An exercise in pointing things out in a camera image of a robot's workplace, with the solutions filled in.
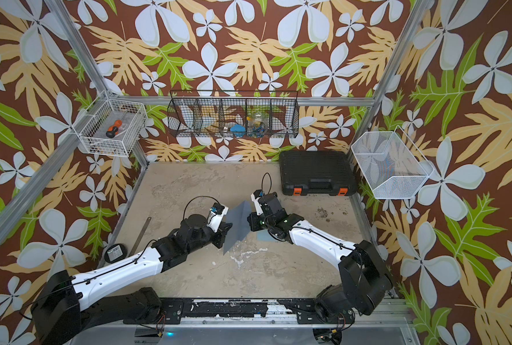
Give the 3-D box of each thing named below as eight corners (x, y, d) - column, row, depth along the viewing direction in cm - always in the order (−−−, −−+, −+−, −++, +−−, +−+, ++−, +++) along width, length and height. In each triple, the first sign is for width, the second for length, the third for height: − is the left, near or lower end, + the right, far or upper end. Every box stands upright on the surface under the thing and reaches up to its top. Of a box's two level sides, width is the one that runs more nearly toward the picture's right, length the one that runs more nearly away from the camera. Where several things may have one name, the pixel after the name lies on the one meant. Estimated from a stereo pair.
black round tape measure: (108, 265, 88) (104, 262, 85) (107, 250, 92) (103, 247, 89) (128, 257, 90) (124, 254, 87) (126, 242, 94) (123, 239, 91)
